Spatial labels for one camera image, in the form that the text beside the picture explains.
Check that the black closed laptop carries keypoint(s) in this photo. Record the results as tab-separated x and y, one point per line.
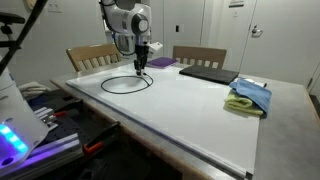
210	74

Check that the white board mat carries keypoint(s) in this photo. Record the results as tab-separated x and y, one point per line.
200	133

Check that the silver metal bracket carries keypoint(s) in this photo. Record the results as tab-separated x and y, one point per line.
45	115

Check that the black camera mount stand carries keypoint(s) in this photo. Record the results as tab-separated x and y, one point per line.
6	18

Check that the white door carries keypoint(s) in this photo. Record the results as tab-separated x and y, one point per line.
283	43

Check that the door sign plate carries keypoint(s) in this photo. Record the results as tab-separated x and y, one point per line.
236	3

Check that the black wall switch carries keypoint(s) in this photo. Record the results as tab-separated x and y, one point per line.
179	28

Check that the purple notebook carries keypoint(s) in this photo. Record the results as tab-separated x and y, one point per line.
165	62

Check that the yellow-green folded cloth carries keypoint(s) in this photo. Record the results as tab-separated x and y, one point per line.
238	103

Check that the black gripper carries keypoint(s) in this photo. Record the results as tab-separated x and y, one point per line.
141	55

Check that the white cloth bundle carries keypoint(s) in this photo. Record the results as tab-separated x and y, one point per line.
33	89

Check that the light wooden slat-back chair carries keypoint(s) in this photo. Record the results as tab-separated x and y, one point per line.
93	51
200	52

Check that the white charger adapter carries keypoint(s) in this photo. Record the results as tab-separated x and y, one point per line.
146	75

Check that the blue folded cloth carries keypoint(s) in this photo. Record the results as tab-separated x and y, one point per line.
253	93

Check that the black optical breadboard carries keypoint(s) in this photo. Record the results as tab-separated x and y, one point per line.
66	131

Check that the white wall switch plate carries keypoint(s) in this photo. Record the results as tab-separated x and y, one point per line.
55	5

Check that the aluminium extrusion rails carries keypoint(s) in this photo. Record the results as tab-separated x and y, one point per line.
56	146

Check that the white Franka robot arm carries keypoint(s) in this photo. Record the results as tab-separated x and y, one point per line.
123	18

